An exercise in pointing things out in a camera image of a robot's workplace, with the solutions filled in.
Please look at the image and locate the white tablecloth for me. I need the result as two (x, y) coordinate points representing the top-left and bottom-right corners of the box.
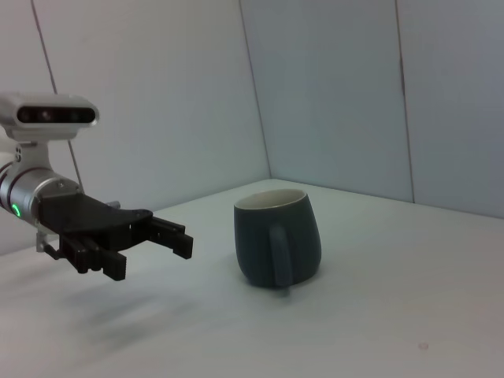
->
(0, 177), (504, 378)

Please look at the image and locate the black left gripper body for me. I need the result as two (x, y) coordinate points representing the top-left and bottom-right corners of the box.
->
(38, 191), (154, 254)

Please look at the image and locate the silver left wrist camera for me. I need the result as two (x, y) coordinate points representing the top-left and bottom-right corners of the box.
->
(0, 93), (100, 142)

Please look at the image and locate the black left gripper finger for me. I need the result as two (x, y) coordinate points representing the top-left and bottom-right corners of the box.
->
(149, 215), (195, 261)
(58, 234), (128, 283)

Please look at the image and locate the grey ceramic cup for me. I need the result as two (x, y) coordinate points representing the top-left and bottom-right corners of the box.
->
(233, 188), (324, 291)

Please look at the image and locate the thin left wrist cable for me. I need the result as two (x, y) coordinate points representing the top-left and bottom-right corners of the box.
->
(35, 231), (60, 261)

